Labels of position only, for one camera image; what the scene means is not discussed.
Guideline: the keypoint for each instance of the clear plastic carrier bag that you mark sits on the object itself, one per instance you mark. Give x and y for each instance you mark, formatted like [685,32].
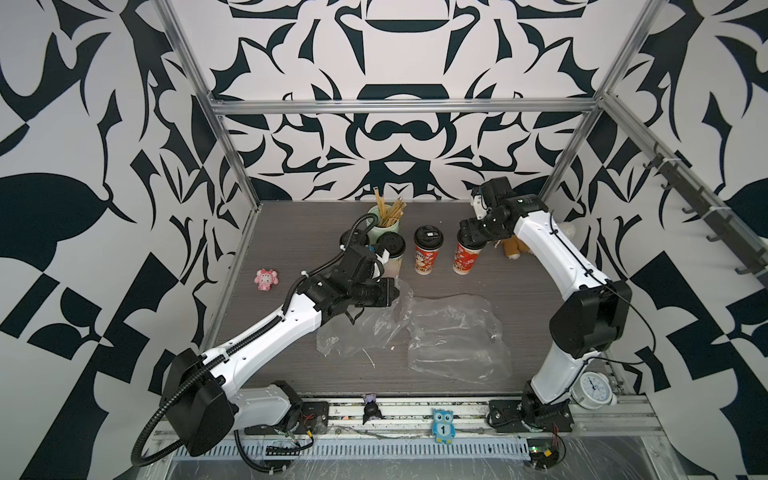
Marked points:
[374,328]

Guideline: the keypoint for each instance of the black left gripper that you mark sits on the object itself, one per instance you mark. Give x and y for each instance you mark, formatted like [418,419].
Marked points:
[384,296]

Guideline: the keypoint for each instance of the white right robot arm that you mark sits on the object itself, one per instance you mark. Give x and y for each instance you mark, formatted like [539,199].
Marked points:
[594,309]

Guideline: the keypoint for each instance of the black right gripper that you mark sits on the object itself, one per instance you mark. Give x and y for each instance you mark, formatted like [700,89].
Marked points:
[469,230]

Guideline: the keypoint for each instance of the bundle of paper straws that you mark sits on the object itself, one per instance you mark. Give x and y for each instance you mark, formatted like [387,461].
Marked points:
[391,212]

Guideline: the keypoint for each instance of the red milk tea cup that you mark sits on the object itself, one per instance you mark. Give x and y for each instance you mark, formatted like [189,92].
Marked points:
[466,253]
[353,237]
[428,240]

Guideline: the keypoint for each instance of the blue owl figure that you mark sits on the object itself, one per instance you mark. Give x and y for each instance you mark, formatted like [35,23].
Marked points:
[443,429]

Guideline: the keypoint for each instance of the small purple figure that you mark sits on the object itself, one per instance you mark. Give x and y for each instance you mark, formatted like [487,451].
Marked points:
[371,409]

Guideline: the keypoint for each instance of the pale milk tea cup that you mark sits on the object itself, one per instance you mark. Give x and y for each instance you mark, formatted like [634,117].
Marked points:
[395,246]

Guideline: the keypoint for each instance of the green straw holder cup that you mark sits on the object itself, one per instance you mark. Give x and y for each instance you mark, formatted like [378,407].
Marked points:
[377,227]

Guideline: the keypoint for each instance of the white teddy bear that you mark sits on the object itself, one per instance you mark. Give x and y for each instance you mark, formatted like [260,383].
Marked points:
[513,247]

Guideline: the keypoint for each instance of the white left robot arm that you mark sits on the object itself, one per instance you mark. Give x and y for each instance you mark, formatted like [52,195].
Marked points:
[202,402]

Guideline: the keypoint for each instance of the pink plush toy figure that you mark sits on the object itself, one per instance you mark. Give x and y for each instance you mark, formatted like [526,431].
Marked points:
[266,279]

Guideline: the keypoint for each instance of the white alarm clock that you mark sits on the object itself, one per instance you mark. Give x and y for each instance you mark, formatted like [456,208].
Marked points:
[593,391]

